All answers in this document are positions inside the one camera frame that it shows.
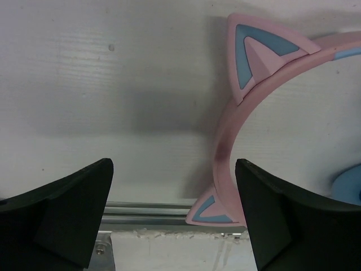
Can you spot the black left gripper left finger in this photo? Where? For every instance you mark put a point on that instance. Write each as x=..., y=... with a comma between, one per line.
x=54, y=227

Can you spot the aluminium table edge rail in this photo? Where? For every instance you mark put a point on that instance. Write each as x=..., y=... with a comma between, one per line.
x=150, y=236

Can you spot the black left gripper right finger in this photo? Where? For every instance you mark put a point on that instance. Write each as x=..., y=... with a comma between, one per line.
x=291, y=228

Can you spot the pink blue cat-ear headphones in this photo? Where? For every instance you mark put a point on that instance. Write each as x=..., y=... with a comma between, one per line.
x=261, y=56

